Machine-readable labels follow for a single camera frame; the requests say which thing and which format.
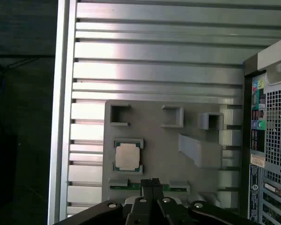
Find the grey plastic parts rack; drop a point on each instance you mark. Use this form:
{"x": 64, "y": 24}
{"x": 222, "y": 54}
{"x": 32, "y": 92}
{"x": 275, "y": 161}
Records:
{"x": 161, "y": 150}

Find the green RAM stick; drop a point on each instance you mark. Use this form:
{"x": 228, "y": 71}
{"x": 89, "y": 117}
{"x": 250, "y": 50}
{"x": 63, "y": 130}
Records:
{"x": 135, "y": 186}

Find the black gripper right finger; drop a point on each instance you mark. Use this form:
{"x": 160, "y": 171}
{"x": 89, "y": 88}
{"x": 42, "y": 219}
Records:
{"x": 165, "y": 211}

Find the silver square CPU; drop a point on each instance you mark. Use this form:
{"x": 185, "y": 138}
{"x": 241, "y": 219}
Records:
{"x": 127, "y": 157}

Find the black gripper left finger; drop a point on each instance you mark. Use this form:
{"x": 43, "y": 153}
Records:
{"x": 140, "y": 211}

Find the black open PC case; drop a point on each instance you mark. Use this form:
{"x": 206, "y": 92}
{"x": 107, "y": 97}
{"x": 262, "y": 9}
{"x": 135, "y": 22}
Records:
{"x": 274, "y": 131}

